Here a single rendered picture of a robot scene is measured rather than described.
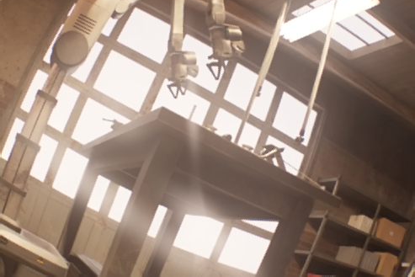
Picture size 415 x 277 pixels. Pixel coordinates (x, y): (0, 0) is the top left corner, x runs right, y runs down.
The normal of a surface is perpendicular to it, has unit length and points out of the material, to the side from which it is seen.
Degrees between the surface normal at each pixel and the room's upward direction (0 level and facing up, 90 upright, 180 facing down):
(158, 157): 90
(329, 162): 90
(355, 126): 90
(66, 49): 90
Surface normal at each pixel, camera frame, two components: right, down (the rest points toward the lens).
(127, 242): 0.40, -0.14
